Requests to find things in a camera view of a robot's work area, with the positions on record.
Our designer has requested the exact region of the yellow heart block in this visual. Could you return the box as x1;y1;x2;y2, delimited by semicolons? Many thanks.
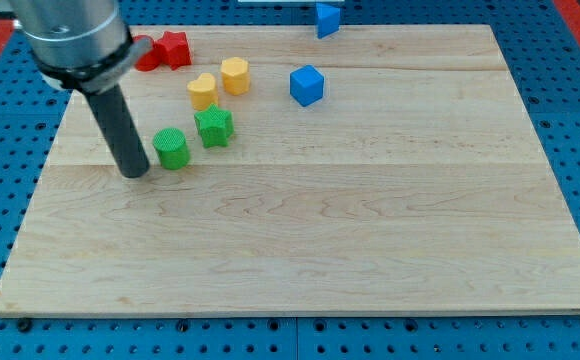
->
187;73;219;111

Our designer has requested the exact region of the green star block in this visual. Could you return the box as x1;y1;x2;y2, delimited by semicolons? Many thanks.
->
194;104;234;148

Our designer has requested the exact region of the green cylinder block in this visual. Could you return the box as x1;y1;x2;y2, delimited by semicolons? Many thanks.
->
152;127;191;170

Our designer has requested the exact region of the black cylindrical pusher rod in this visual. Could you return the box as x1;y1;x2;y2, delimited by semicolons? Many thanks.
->
85;85;150;178

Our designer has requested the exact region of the red cylinder block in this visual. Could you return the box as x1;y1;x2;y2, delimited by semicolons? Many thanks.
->
133;35;161;72

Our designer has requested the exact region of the red star block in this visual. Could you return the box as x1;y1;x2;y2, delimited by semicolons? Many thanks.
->
154;31;192;70

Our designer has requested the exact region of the blue cube block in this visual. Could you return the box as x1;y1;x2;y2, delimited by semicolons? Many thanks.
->
289;65;325;107

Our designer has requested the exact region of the wooden board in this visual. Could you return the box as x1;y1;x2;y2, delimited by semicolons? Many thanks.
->
0;25;580;318

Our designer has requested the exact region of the blue triangle block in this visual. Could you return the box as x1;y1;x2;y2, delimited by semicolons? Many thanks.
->
315;3;341;39

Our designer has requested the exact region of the yellow hexagon block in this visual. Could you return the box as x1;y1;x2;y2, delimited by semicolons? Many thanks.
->
220;57;250;95

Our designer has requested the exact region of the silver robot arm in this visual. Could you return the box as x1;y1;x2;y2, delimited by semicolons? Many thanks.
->
9;0;152;178

